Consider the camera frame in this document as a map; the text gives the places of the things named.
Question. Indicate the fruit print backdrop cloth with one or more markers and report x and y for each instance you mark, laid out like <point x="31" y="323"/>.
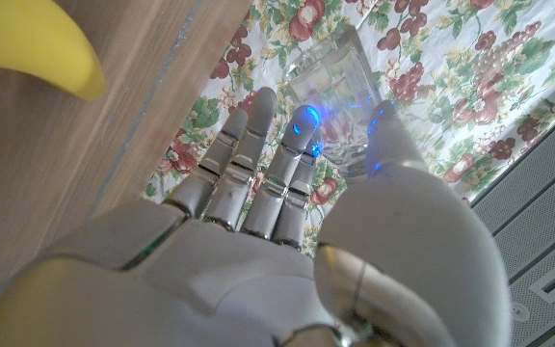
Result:
<point x="475" y="58"/>

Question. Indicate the yellow toy banana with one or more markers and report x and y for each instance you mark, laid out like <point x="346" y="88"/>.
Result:
<point x="27" y="43"/>

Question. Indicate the clear glass salt shaker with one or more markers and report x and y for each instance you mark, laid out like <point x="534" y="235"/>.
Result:
<point x="330" y="77"/>

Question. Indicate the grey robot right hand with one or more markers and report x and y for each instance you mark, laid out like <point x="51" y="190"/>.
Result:
<point x="210" y="270"/>

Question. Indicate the small round ceiling sensor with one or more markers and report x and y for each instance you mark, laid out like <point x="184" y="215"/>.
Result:
<point x="519" y="312"/>

